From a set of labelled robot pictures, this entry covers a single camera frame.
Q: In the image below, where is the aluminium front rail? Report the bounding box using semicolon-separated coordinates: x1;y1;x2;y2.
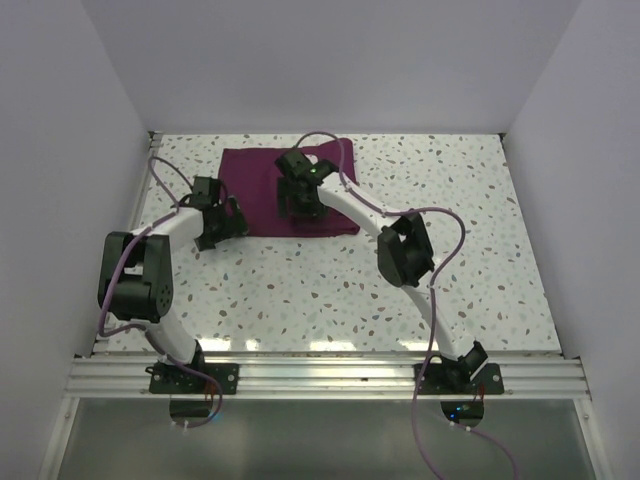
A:
64;353;591;400

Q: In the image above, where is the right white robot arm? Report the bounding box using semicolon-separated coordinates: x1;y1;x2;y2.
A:
275;150;488;393

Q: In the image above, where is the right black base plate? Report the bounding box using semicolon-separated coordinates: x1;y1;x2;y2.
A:
413;363;505;396

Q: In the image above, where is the aluminium rail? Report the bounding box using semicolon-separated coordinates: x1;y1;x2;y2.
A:
64;353;591;400
127;131;164;230

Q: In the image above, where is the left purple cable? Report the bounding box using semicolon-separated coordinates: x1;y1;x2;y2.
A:
97;156;224;431

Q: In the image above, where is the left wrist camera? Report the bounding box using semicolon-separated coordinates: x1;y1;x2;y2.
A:
190;176;221;208

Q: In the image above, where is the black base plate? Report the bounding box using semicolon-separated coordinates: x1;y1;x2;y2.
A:
145;362;240;395
413;363;505;396

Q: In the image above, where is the aluminium left side rail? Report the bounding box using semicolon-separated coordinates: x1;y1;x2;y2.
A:
127;131;164;230

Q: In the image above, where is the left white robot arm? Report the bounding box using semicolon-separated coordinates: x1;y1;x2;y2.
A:
97;196;248;393

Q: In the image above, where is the purple surgical drape cloth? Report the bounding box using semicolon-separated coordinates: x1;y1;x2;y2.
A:
218;148;359;238

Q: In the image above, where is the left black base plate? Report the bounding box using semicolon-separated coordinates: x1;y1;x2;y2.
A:
145;362;240;395

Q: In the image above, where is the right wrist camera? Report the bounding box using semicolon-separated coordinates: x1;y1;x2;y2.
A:
275;150;314;182

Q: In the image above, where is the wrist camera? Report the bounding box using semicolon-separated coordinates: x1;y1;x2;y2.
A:
190;176;221;208
275;150;314;182

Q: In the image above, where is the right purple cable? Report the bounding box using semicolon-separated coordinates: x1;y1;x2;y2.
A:
294;131;519;480

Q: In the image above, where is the purple cable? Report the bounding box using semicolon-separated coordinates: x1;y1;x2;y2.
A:
294;131;519;480
97;156;224;431

